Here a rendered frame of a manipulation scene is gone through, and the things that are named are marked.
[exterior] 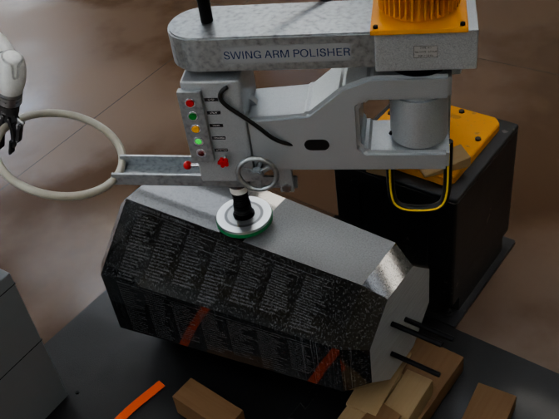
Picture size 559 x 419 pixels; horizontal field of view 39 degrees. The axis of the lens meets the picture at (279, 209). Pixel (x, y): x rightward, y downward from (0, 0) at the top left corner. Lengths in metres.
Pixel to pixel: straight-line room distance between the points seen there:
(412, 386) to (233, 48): 1.55
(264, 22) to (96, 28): 4.20
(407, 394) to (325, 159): 1.07
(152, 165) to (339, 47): 0.96
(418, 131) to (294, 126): 0.40
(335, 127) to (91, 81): 3.52
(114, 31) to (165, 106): 1.29
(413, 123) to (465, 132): 0.96
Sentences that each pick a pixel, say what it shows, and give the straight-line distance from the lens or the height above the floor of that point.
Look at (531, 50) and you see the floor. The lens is 5.70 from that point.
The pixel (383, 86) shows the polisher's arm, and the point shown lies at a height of 1.50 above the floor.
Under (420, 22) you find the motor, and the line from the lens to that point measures 2.40.
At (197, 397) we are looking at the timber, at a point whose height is 0.14.
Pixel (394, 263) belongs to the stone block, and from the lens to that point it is 2.90.
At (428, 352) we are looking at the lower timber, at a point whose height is 0.11.
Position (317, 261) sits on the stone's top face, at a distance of 2.88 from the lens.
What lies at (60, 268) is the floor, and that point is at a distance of 4.40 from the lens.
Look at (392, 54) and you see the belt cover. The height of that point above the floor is 1.63.
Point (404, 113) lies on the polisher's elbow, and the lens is 2.59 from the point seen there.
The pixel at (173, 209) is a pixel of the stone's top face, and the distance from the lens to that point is 3.22.
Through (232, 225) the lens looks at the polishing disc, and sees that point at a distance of 3.00.
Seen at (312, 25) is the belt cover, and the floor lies 1.69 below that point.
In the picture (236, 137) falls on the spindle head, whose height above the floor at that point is 1.32.
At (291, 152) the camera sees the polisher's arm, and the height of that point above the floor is 1.25.
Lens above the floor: 2.84
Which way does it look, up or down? 40 degrees down
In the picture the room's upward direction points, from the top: 9 degrees counter-clockwise
